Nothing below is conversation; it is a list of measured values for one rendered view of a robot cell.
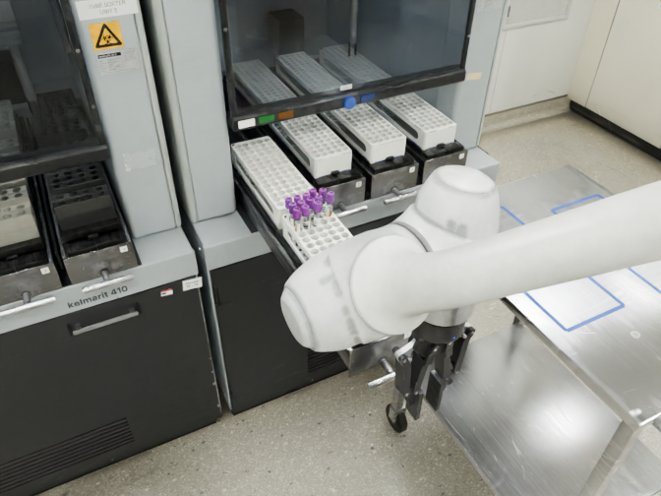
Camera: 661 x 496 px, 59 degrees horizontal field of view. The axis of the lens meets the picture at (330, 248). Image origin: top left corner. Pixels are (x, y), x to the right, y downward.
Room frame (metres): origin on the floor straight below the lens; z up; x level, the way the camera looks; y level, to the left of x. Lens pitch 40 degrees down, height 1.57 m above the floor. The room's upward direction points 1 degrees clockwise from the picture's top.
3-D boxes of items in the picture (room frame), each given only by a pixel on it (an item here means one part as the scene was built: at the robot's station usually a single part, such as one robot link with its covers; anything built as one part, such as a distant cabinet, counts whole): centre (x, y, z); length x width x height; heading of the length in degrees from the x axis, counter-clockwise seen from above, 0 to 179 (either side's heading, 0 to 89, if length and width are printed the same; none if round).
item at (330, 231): (0.83, -0.01, 0.83); 0.30 x 0.10 x 0.06; 28
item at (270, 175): (1.11, 0.13, 0.83); 0.30 x 0.10 x 0.06; 27
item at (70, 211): (0.97, 0.51, 0.85); 0.12 x 0.02 x 0.06; 118
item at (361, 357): (0.95, 0.05, 0.78); 0.73 x 0.14 x 0.09; 27
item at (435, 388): (0.57, -0.17, 0.80); 0.03 x 0.01 x 0.07; 28
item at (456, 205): (0.55, -0.14, 1.13); 0.13 x 0.11 x 0.16; 127
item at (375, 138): (1.38, -0.07, 0.83); 0.30 x 0.10 x 0.06; 27
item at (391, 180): (1.50, -0.01, 0.78); 0.73 x 0.14 x 0.09; 27
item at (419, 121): (1.45, -0.21, 0.83); 0.30 x 0.10 x 0.06; 27
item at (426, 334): (0.56, -0.15, 0.95); 0.08 x 0.07 x 0.09; 118
